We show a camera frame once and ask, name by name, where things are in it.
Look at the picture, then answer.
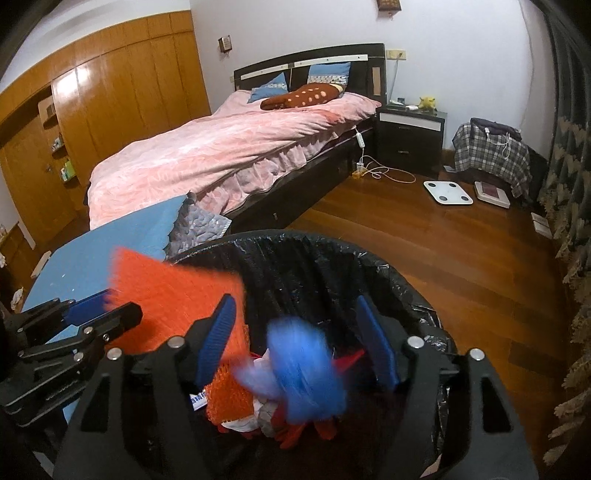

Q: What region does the white bathroom scale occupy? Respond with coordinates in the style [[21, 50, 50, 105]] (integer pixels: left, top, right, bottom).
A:
[[424, 180, 475, 207]]

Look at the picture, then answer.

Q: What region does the orange knitted glove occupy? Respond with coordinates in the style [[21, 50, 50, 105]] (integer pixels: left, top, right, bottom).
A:
[[203, 360, 259, 425], [107, 247, 252, 365]]

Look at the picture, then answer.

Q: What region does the dark nightstand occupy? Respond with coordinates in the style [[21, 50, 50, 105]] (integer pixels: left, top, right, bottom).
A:
[[375, 104, 447, 176]]

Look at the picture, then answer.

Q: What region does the black trash bin with bag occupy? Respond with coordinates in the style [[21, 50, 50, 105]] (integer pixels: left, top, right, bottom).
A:
[[166, 229, 458, 480]]

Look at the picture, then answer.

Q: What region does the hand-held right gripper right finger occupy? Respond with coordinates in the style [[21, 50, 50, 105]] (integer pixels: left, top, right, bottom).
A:
[[355, 294, 539, 480]]

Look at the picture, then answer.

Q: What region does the white paper ball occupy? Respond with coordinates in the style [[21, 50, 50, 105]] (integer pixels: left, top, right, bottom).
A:
[[253, 399, 282, 437], [249, 348, 282, 400]]

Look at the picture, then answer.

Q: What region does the wooden side cabinet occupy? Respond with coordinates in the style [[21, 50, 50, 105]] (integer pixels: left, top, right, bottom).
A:
[[0, 220, 35, 301]]

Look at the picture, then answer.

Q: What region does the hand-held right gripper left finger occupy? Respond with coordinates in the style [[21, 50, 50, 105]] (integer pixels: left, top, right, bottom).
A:
[[54, 293, 238, 480]]

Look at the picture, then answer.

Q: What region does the wooden door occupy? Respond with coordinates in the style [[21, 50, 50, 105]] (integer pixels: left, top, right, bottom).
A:
[[0, 115, 77, 247]]

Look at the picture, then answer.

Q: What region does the dark jacket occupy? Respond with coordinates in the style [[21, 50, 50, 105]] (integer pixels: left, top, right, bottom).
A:
[[470, 117, 522, 141]]

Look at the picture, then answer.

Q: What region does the dark patterned curtain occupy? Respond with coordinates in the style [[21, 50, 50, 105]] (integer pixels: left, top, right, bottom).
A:
[[531, 0, 591, 462]]

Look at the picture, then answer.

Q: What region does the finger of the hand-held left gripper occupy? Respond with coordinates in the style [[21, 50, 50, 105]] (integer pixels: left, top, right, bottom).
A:
[[17, 301, 144, 371], [8, 289, 117, 346]]

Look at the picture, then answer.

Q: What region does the red dotted pillow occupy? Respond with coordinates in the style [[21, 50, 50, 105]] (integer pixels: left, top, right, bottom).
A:
[[260, 83, 345, 110]]

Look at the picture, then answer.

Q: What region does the wooden wardrobe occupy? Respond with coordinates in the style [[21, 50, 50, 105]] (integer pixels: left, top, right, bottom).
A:
[[0, 10, 213, 245]]

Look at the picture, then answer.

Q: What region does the blue table cloth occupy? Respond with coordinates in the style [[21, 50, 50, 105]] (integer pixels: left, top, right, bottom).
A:
[[21, 195, 191, 352]]

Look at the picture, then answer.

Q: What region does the blue pillow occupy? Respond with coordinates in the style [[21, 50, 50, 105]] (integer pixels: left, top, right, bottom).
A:
[[307, 62, 352, 86], [248, 73, 289, 103]]

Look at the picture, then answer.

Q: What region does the plaid cloth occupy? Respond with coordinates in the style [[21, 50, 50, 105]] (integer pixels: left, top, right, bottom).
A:
[[451, 122, 532, 197]]

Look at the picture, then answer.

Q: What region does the blue fluffy object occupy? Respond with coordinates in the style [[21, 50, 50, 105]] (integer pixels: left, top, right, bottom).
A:
[[233, 316, 349, 423]]

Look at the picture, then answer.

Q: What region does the grey quilted cloth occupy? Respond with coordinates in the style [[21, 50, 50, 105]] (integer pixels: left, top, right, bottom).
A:
[[166, 194, 233, 257]]

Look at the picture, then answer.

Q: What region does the dark wooden bed frame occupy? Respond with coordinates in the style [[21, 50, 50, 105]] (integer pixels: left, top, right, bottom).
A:
[[222, 43, 386, 227]]

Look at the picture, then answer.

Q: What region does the bed with pink cover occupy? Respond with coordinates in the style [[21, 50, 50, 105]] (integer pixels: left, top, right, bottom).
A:
[[87, 90, 379, 229]]

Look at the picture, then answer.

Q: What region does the white cable with controller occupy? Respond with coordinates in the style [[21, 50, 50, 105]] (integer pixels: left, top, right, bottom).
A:
[[353, 129, 416, 183]]

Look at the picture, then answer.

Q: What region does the white flat box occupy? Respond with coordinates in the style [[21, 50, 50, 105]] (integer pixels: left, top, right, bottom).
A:
[[531, 212, 553, 239]]

